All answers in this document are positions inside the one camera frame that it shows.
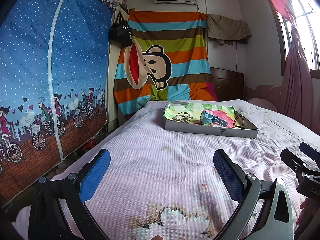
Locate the pink striped bed cover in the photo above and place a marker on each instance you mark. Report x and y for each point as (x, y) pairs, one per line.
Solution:
(163, 184)

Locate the black hanging bag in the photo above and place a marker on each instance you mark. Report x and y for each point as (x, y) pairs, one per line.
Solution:
(120, 31)

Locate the olive garment hanging on wall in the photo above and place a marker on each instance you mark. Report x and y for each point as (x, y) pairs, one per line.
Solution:
(224, 30)

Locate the light blue smart watch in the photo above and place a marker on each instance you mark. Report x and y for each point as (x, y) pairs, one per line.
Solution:
(206, 119)

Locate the brown hair tie yellow bead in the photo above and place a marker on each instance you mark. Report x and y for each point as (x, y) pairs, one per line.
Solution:
(239, 122)

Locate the beige plastic hair claw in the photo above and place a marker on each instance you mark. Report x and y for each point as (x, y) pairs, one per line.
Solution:
(181, 118)

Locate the grey shallow cardboard tray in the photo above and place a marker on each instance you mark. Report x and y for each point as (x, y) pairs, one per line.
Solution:
(249, 130)

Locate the pink pillow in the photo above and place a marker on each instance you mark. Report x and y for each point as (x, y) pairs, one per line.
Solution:
(263, 103)

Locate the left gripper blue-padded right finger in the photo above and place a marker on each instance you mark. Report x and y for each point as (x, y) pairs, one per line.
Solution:
(274, 221)

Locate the person's right hand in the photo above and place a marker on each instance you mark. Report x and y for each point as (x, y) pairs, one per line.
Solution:
(304, 207)

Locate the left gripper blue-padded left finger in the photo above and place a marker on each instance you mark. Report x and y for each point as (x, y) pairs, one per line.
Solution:
(47, 219)

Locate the blue polka-dot fabric wardrobe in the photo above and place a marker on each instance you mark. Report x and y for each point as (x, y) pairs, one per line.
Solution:
(54, 59)

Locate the striped monkey cartoon blanket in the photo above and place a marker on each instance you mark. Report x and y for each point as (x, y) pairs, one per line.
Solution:
(166, 61)

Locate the pink window curtain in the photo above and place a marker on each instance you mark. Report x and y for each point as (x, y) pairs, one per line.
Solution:
(296, 96)

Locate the colourful crumpled paper liner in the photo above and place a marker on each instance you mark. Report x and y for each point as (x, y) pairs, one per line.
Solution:
(195, 109)

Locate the dark wooden headboard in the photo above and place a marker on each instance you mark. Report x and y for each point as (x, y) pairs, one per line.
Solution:
(228, 85)

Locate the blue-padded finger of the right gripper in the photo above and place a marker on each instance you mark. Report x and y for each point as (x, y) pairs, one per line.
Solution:
(296, 164)
(309, 151)

